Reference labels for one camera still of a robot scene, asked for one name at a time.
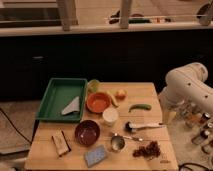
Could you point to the red yellow apple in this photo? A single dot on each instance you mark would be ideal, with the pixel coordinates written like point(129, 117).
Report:
point(121, 94)

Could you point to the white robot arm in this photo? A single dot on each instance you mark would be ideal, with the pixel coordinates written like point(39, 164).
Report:
point(186, 83)

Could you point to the green cup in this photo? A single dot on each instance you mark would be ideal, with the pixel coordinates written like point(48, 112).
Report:
point(92, 86)

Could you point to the white paper cup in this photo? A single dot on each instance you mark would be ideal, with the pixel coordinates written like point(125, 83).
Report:
point(110, 116)

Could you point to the metal measuring cup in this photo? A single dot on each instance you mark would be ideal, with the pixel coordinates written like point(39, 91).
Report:
point(117, 141)

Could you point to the yellow banana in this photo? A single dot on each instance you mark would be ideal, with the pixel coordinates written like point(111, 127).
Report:
point(113, 99)

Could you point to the orange bowl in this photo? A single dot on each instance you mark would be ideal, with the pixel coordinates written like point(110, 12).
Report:
point(98, 102)

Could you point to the green chili pepper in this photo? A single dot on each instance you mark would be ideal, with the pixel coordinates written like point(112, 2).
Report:
point(140, 106)

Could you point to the grey folded cloth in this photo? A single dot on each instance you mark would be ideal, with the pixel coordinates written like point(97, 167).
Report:
point(73, 106)

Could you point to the dark red bowl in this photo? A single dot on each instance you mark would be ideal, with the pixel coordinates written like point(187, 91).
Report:
point(87, 132)

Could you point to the green plastic tray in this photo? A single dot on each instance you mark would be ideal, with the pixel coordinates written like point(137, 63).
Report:
point(59, 93)

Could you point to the wooden block eraser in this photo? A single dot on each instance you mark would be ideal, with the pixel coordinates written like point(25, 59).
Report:
point(60, 143)

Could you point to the blue sponge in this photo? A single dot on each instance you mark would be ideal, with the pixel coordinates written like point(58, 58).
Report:
point(95, 156)

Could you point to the spice jar rack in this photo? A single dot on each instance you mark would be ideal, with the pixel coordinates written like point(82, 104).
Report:
point(195, 118)

